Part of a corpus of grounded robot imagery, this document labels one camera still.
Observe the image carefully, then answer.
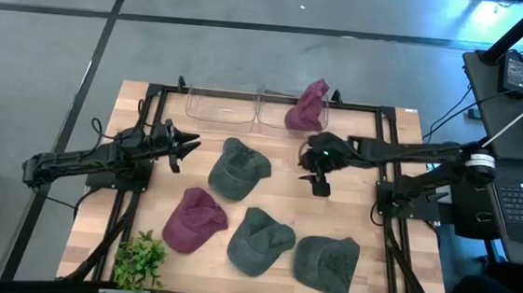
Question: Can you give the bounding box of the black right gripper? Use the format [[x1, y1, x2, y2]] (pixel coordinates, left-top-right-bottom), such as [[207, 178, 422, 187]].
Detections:
[[295, 129, 352, 200]]

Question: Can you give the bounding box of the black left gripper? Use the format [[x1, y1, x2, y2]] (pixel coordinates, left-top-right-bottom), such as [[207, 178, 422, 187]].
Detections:
[[146, 118, 203, 176]]

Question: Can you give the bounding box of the dark green baseball cap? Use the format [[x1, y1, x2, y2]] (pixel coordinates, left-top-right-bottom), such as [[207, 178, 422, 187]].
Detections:
[[225, 204, 299, 281], [290, 232, 362, 293], [205, 135, 275, 205]]

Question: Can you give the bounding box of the maroon baseball cap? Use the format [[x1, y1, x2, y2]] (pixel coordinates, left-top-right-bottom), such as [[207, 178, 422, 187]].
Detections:
[[159, 184, 232, 258], [283, 76, 332, 133]]

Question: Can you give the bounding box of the clear plastic bin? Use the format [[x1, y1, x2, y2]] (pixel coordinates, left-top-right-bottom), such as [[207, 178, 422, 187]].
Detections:
[[183, 82, 261, 128], [255, 86, 332, 134]]

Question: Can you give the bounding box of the small green artificial plant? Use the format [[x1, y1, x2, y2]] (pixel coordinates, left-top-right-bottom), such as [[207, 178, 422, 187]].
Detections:
[[110, 227, 172, 293]]

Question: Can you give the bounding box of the black equipment case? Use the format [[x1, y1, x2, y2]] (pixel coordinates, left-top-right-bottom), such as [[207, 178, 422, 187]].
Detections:
[[446, 179, 505, 241]]

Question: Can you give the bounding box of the black side table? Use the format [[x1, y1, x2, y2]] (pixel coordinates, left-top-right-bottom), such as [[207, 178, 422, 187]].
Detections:
[[454, 48, 523, 161]]

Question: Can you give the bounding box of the thin white rod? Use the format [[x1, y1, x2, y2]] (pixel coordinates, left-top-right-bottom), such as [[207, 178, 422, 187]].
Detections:
[[480, 77, 523, 152]]

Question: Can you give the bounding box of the black power adapter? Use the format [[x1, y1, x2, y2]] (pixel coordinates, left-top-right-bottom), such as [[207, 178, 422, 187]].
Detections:
[[497, 49, 523, 98]]

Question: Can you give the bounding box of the black aluminium table frame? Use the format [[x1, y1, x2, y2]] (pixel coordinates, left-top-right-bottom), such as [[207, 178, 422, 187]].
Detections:
[[56, 66, 467, 293]]

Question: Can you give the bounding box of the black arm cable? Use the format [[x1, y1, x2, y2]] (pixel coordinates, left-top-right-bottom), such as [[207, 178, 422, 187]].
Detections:
[[88, 117, 119, 144]]

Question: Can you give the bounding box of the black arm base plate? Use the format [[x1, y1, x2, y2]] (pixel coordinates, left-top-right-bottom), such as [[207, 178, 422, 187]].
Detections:
[[374, 181, 445, 223], [83, 150, 154, 193]]

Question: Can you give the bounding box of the long black cable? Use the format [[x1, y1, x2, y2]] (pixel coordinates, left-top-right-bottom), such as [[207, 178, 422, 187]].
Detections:
[[422, 63, 523, 152]]

